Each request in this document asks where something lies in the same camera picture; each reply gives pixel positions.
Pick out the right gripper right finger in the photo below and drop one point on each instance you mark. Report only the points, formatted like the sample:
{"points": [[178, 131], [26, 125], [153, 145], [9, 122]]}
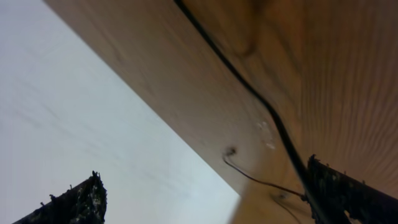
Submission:
{"points": [[363, 203]]}

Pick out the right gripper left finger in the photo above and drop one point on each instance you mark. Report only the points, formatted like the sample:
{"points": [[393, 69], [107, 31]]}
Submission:
{"points": [[83, 204]]}

